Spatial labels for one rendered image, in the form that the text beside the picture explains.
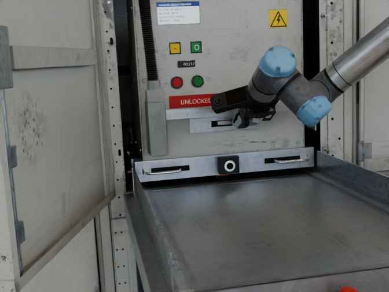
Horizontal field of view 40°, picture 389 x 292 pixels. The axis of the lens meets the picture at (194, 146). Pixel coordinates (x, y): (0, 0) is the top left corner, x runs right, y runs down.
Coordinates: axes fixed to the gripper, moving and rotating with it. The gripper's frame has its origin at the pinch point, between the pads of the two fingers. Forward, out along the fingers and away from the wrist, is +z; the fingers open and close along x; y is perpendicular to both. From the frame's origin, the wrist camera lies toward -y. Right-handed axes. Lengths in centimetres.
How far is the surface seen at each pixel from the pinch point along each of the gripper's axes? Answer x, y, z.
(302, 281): -49, -9, -48
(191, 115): 3.4, -12.0, 0.1
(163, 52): 20.5, -18.4, -5.1
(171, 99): 9.2, -16.7, 1.4
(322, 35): 20.9, 27.1, -10.8
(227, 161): -8.8, -1.8, 7.1
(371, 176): -24.2, 25.8, -18.9
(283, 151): -6.4, 16.2, 8.5
